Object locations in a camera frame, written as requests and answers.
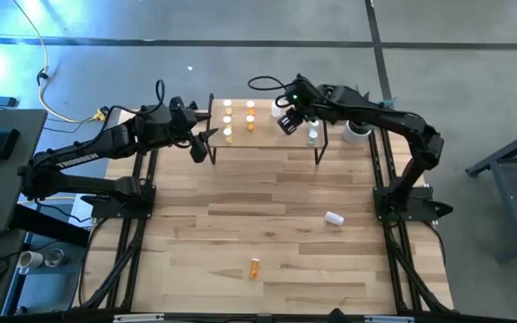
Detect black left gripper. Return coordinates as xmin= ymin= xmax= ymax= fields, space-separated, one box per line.
xmin=144 ymin=96 xmax=219 ymax=147

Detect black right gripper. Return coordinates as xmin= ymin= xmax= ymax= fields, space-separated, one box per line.
xmin=278 ymin=74 xmax=329 ymax=135

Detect wooden shelf with black legs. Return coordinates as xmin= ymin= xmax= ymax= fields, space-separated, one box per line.
xmin=205 ymin=92 xmax=331 ymax=166

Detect green plant in white pot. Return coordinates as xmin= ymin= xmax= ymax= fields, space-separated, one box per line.
xmin=342 ymin=89 xmax=398 ymax=145

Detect white paper sheet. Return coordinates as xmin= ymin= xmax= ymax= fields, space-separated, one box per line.
xmin=67 ymin=192 xmax=96 ymax=228

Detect black desk beam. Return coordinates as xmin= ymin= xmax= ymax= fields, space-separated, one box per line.
xmin=9 ymin=204 xmax=92 ymax=249

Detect clear glass cup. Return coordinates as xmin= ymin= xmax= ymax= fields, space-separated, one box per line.
xmin=43 ymin=248 xmax=66 ymax=268

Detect blue-grey metal cart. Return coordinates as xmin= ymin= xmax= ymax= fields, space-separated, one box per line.
xmin=464 ymin=119 xmax=517 ymax=264

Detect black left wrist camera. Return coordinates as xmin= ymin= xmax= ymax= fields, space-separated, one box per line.
xmin=189 ymin=133 xmax=209 ymax=164

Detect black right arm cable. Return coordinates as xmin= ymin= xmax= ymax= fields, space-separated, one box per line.
xmin=247 ymin=74 xmax=298 ymax=109

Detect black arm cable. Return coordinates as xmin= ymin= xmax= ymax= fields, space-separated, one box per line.
xmin=247 ymin=74 xmax=298 ymax=109
xmin=99 ymin=78 xmax=166 ymax=135

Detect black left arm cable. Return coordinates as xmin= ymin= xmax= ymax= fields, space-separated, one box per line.
xmin=99 ymin=78 xmax=166 ymax=135

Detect black aluminium table frame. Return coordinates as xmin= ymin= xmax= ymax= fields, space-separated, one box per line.
xmin=72 ymin=93 xmax=455 ymax=323

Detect black power cable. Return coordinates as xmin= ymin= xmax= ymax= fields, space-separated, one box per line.
xmin=42 ymin=117 xmax=112 ymax=150

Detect yellow extension cable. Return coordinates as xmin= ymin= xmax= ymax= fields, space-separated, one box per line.
xmin=13 ymin=0 xmax=110 ymax=125
xmin=33 ymin=195 xmax=76 ymax=204

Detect black cable clip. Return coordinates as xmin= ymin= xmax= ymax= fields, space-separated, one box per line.
xmin=36 ymin=66 xmax=52 ymax=87

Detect silver metal bracket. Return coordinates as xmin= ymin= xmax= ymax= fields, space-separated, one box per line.
xmin=112 ymin=313 xmax=166 ymax=323
xmin=364 ymin=315 xmax=416 ymax=323

